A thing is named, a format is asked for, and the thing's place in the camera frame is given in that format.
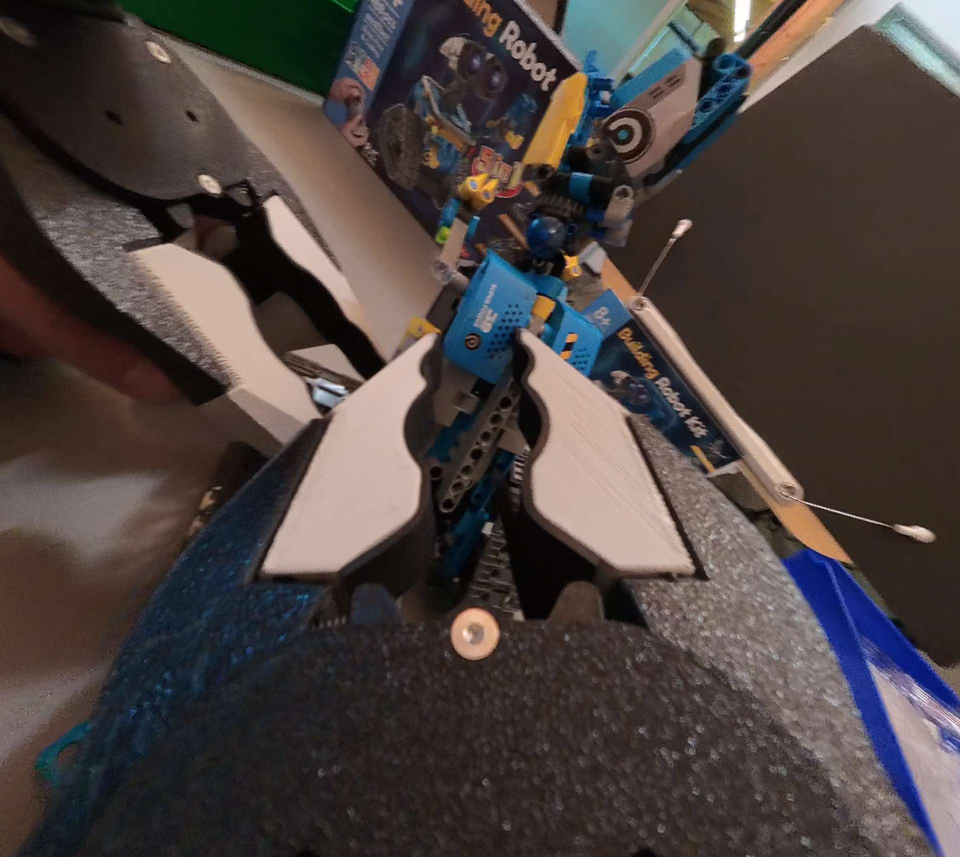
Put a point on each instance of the grey desk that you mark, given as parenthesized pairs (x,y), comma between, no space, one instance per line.
(75,482)

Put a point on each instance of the small robot kit box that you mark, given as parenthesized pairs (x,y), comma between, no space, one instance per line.
(660,377)

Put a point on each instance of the clear plastic bags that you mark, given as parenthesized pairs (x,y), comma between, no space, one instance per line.
(930,715)

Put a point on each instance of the large black board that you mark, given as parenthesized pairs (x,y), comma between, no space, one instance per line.
(840,272)

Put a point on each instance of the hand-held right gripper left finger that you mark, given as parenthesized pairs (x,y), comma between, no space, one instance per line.
(353,482)

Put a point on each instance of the green plastic bin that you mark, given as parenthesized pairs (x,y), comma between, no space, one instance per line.
(255,25)

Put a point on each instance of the person's left hand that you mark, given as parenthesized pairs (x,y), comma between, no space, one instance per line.
(75,340)

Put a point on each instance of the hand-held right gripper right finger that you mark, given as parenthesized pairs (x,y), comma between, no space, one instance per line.
(608,482)

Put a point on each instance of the blue tracked toy robot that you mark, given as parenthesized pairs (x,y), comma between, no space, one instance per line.
(503,317)

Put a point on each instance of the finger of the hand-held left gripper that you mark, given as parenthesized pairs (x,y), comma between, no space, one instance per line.
(308,257)
(225,332)

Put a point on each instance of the large robot kit box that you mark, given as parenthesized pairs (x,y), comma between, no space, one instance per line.
(435,62)

